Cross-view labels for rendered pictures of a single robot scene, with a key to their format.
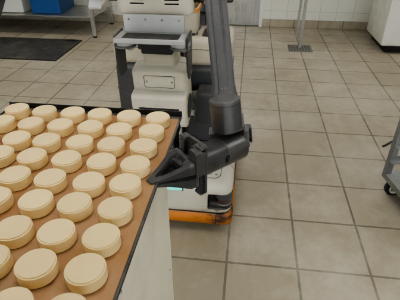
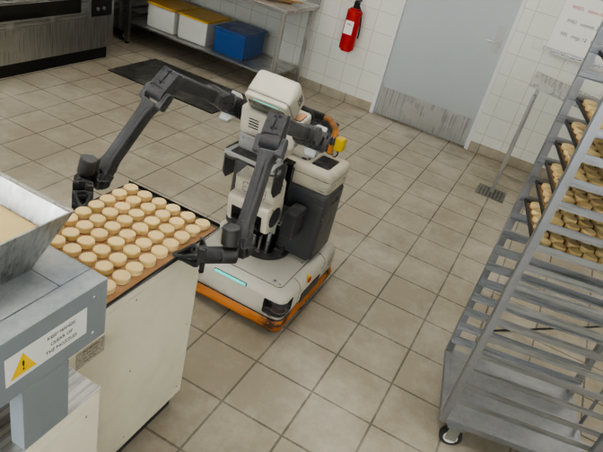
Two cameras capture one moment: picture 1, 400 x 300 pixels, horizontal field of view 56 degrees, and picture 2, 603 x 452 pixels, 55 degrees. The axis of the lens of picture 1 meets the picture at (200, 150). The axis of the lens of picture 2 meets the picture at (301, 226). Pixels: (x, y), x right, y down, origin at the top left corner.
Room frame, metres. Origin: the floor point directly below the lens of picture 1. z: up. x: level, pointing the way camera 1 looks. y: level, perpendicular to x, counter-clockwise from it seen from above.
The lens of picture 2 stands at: (-0.85, -0.58, 2.00)
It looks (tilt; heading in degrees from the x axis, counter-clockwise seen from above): 31 degrees down; 12
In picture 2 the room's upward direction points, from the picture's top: 15 degrees clockwise
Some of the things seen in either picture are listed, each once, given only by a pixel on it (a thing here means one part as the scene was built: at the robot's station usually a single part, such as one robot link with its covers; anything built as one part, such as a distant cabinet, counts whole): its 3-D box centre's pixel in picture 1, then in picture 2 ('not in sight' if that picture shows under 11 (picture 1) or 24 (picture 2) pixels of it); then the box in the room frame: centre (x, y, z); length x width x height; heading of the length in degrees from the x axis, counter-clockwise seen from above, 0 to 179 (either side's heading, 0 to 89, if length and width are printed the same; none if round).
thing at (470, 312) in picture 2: not in sight; (532, 334); (1.57, -1.26, 0.42); 0.64 x 0.03 x 0.03; 94
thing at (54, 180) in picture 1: (50, 181); (127, 236); (0.49, 0.24, 0.91); 0.05 x 0.05 x 0.02
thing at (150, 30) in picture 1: (155, 46); (256, 163); (1.36, 0.16, 0.87); 0.28 x 0.16 x 0.22; 83
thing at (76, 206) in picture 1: (75, 206); (131, 251); (0.43, 0.19, 0.91); 0.05 x 0.05 x 0.02
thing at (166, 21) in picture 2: not in sight; (173, 16); (4.97, 2.63, 0.36); 0.46 x 0.38 x 0.26; 171
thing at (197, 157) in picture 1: (171, 168); (187, 252); (0.53, 0.05, 0.91); 0.09 x 0.07 x 0.07; 128
